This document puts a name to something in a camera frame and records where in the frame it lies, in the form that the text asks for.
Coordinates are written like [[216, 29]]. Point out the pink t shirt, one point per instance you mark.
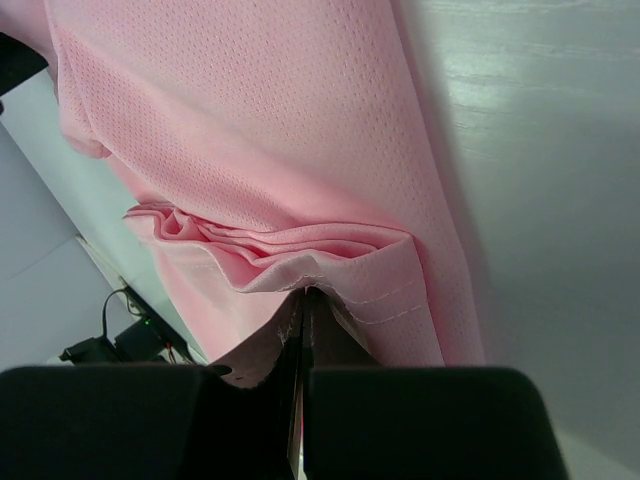
[[270, 146]]

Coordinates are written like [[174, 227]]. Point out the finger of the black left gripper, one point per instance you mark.
[[18, 63]]

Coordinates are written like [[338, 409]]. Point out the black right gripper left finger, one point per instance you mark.
[[232, 420]]

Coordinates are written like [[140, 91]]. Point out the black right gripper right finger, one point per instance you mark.
[[365, 421]]

